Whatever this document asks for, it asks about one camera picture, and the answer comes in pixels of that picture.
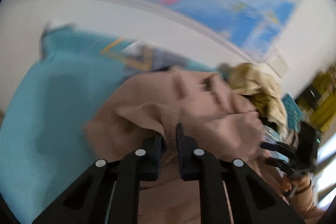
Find pink beige trousers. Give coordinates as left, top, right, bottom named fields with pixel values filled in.
left=85, top=68, right=282, bottom=223

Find person's right hand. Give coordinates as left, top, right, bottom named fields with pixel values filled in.
left=282, top=173, right=311, bottom=198

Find yellow green shelf items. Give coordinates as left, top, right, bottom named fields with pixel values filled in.
left=295, top=64, right=335, bottom=133

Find beige yellow crumpled garment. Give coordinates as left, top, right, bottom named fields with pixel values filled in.
left=228, top=63, right=288, bottom=133

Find teal patterned bed sheet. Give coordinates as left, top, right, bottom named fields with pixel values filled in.
left=1, top=25, right=211, bottom=223

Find white wall socket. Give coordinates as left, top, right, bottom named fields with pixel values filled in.
left=267, top=48, right=290, bottom=79

